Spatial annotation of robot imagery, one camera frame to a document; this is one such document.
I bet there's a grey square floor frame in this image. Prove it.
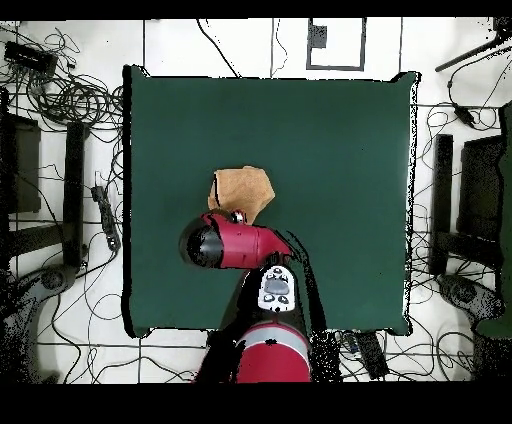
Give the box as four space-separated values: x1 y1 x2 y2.
306 17 367 72

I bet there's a dark green table cloth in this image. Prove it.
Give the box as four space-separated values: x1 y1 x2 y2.
121 63 419 339

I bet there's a black power adapter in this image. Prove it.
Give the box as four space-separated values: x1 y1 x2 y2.
452 102 477 128

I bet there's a grey swivel chair base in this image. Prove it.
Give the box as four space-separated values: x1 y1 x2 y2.
0 263 81 383
436 273 506 325

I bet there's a black flat panel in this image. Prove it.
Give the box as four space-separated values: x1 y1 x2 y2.
457 134 506 243
0 113 42 215

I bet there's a dark grey square plate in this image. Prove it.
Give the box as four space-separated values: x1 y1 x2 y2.
309 24 328 49

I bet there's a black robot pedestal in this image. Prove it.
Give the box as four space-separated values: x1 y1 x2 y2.
195 329 241 383

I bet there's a black cable tangle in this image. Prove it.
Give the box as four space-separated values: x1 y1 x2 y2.
23 27 125 133

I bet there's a black stand bar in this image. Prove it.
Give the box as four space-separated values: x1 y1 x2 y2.
62 120 87 268
429 133 455 275

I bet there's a black tripod leg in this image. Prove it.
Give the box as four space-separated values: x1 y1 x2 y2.
434 17 512 74

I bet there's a tan terry cloth towel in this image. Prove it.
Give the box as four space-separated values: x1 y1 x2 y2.
206 164 276 225

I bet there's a black box device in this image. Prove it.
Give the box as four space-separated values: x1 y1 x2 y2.
3 40 59 77

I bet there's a black power strip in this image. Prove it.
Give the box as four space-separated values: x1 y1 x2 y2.
355 330 390 380
90 184 122 252

